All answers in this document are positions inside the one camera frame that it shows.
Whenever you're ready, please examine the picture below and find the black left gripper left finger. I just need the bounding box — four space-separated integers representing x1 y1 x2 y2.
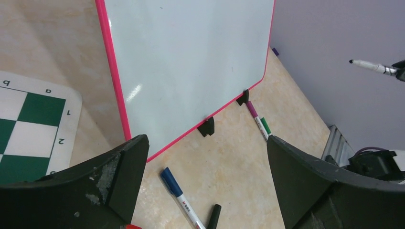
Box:
0 135 149 229

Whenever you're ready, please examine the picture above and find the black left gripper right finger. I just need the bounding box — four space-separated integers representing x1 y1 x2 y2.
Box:
267 135 405 229

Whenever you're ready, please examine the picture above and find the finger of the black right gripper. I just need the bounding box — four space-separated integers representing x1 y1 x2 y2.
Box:
392 60 405 82

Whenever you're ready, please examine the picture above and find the black marker without cap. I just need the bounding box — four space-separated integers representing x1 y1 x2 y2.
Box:
349 59 399 76

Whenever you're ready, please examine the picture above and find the black marker cap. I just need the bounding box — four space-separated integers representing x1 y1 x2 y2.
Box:
206 204 222 229

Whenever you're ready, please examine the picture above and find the pink framed whiteboard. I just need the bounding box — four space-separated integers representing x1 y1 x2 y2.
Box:
96 0 276 161

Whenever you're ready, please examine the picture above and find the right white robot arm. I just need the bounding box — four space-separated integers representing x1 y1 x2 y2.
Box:
345 59 405 185

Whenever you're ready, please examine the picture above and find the black whiteboard stand foot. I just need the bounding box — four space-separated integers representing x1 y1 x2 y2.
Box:
236 89 249 106

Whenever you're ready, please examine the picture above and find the red capped marker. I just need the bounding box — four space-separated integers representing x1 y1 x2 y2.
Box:
124 224 142 229

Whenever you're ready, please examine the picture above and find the blue capped marker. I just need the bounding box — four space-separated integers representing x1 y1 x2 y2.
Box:
160 167 206 229

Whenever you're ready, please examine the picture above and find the green capped marker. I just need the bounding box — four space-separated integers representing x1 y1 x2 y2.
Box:
260 117 272 135

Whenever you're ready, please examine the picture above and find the green white chessboard mat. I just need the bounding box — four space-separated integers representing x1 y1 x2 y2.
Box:
0 71 82 185

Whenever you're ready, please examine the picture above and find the purple capped marker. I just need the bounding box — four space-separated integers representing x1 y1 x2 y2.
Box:
246 101 268 141

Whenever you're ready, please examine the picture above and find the purple toy block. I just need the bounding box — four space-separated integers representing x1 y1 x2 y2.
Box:
272 48 279 56

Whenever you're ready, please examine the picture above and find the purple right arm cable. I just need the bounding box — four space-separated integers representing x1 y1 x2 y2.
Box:
354 146 387 157

